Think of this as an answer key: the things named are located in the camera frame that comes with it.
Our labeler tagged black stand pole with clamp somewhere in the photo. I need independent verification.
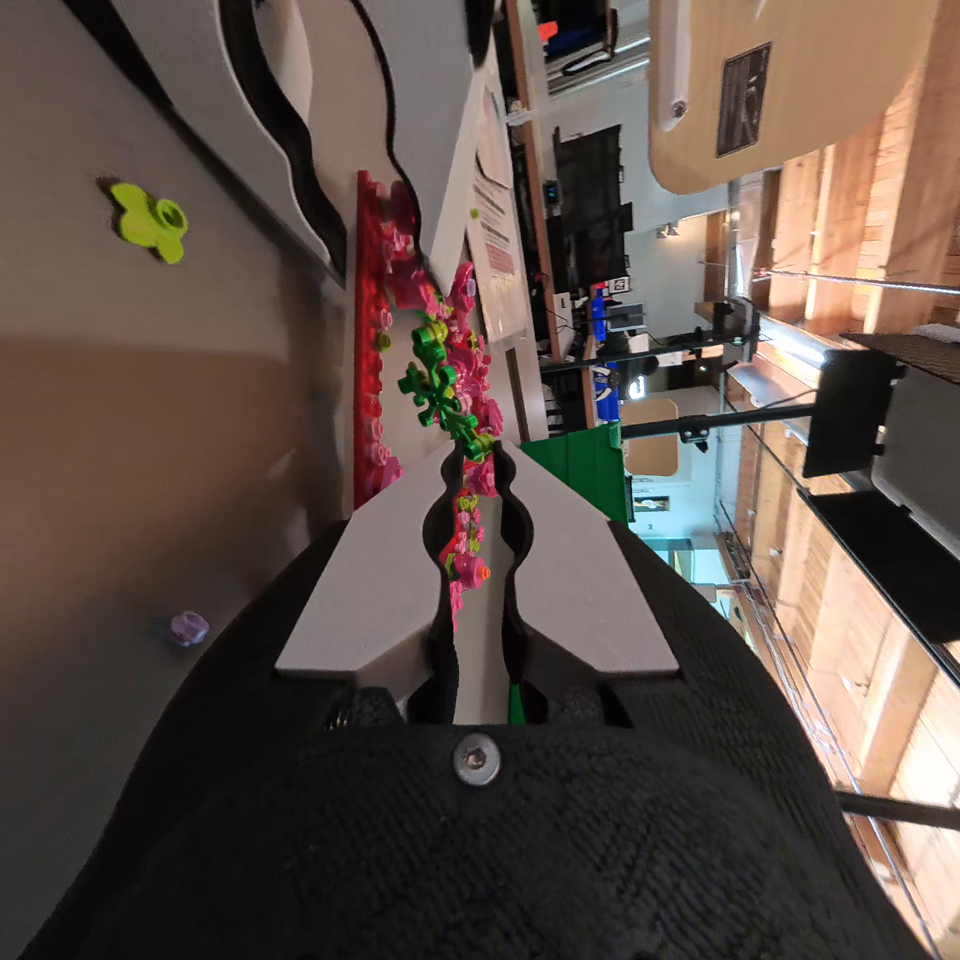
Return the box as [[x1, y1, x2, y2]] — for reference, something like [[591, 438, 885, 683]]
[[621, 401, 819, 444]]

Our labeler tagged red pink lego flower wreath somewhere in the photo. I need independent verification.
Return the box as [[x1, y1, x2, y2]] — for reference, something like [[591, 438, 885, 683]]
[[352, 171, 505, 635]]

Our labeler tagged grey housing with mesh panel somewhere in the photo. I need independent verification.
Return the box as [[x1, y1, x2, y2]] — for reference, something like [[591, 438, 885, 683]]
[[840, 322, 960, 519]]

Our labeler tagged black monitor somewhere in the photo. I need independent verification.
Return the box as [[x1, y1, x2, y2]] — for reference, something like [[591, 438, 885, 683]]
[[555, 126, 624, 219], [566, 206, 635, 290]]

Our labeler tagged lime lego leaf piece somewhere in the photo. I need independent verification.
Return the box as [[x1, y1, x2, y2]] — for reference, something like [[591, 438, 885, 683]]
[[108, 182, 190, 265]]

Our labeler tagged black mounted box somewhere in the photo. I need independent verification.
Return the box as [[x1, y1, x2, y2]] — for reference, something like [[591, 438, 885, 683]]
[[802, 348, 901, 480]]

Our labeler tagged black flat panel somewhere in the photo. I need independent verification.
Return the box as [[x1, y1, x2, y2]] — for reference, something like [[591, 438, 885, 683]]
[[798, 487, 960, 646]]

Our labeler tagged wooden board with black label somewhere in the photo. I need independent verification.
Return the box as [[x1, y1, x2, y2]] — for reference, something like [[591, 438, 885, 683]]
[[646, 0, 942, 198]]

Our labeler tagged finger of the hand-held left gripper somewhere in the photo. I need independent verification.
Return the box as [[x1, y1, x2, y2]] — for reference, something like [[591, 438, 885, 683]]
[[352, 0, 492, 280], [111, 0, 350, 292]]

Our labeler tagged silver ventilation duct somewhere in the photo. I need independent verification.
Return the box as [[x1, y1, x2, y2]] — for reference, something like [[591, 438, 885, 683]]
[[731, 330, 826, 399]]

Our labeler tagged small tan board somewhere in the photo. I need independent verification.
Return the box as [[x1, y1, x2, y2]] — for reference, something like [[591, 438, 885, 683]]
[[621, 397, 681, 478]]

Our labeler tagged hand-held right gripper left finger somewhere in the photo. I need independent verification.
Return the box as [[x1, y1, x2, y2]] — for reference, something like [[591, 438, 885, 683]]
[[273, 441, 465, 706]]

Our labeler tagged thin metal rod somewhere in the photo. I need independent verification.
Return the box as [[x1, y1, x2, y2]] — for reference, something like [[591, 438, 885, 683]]
[[752, 271, 960, 295]]

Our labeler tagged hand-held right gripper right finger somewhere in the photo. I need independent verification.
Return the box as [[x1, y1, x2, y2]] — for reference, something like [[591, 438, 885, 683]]
[[491, 439, 681, 687]]

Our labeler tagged clear plastic bag with sheet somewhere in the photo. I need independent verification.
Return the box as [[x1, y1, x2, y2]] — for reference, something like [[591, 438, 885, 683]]
[[465, 67, 526, 346]]

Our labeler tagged green storage bin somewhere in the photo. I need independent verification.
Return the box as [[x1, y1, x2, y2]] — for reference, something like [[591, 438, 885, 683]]
[[508, 421, 627, 725]]

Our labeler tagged green lego flower stem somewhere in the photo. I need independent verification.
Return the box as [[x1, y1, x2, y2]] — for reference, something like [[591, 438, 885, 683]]
[[397, 315, 496, 462]]

